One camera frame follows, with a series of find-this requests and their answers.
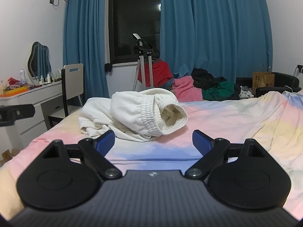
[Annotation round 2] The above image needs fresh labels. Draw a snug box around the white dresser desk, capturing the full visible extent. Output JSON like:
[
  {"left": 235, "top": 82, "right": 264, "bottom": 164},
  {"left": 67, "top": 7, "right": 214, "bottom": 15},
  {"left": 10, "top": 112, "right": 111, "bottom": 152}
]
[{"left": 1, "top": 81, "right": 62, "bottom": 151}]

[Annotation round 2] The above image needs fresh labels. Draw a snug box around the dark window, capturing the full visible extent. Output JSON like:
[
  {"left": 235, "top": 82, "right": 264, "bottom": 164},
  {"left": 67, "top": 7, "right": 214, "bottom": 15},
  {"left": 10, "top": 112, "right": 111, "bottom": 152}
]
[{"left": 108, "top": 0, "right": 161, "bottom": 64}]

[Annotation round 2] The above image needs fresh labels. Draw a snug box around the blue curtain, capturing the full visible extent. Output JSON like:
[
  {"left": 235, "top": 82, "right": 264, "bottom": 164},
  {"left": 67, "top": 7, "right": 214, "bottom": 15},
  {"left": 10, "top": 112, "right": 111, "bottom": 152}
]
[
  {"left": 160, "top": 0, "right": 273, "bottom": 82},
  {"left": 63, "top": 0, "right": 109, "bottom": 99}
]

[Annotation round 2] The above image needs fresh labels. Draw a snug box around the pink garment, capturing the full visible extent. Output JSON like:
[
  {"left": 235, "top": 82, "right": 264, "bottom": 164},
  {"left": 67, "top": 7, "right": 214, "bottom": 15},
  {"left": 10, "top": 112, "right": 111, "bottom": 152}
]
[{"left": 172, "top": 76, "right": 202, "bottom": 102}]

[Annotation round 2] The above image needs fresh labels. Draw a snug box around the green garment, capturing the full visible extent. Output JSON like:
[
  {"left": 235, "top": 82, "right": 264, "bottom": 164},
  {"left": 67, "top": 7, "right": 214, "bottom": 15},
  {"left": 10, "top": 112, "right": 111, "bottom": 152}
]
[{"left": 202, "top": 81, "right": 241, "bottom": 101}]

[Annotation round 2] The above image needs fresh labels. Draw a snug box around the red garment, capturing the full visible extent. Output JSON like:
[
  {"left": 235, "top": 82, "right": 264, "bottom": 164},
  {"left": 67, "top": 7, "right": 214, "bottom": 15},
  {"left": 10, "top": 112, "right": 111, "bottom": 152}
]
[{"left": 144, "top": 60, "right": 173, "bottom": 88}]

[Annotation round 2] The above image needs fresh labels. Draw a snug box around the right blue curtain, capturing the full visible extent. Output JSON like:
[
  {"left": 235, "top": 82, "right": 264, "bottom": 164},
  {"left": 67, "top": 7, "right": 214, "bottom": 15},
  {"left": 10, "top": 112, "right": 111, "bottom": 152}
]
[{"left": 160, "top": 0, "right": 273, "bottom": 82}]

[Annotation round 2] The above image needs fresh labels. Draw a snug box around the brown paper bag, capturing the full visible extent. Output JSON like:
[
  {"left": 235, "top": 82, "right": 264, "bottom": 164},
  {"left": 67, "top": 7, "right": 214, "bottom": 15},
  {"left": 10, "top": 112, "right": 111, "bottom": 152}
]
[{"left": 252, "top": 72, "right": 275, "bottom": 95}]

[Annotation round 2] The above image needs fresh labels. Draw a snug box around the black armchair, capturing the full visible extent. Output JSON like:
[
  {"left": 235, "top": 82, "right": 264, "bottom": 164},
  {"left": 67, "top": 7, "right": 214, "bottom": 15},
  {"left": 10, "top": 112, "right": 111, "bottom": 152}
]
[{"left": 236, "top": 72, "right": 301, "bottom": 97}]

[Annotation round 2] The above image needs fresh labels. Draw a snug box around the pastel tie-dye bedsheet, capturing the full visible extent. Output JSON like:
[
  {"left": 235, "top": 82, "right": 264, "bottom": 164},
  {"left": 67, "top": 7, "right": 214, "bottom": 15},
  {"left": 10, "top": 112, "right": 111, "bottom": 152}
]
[{"left": 1, "top": 91, "right": 302, "bottom": 219}]

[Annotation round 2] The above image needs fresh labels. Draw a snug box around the garment steamer stand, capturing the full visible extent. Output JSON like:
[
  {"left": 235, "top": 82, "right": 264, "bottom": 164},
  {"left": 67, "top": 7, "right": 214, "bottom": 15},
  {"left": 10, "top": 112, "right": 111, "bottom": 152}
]
[{"left": 133, "top": 33, "right": 154, "bottom": 91}]

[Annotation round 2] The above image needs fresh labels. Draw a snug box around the black garment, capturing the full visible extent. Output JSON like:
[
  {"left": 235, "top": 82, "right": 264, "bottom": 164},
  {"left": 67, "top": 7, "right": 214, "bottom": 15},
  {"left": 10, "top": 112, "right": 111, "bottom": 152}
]
[{"left": 191, "top": 68, "right": 226, "bottom": 90}]

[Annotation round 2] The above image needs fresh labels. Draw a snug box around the left blue curtain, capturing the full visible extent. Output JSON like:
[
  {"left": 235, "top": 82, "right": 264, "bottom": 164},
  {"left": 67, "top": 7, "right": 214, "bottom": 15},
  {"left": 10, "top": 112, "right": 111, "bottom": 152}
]
[{"left": 63, "top": 0, "right": 109, "bottom": 99}]

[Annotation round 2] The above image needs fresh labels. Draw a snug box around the white black chair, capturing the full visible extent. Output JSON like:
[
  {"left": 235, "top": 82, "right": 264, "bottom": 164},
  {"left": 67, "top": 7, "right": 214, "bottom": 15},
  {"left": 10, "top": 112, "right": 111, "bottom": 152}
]
[{"left": 48, "top": 64, "right": 84, "bottom": 128}]

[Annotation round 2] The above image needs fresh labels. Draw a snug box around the wavy vanity mirror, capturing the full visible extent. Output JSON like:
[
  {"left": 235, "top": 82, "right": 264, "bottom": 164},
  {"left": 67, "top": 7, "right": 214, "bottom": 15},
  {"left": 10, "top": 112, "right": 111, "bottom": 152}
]
[{"left": 27, "top": 42, "right": 51, "bottom": 82}]

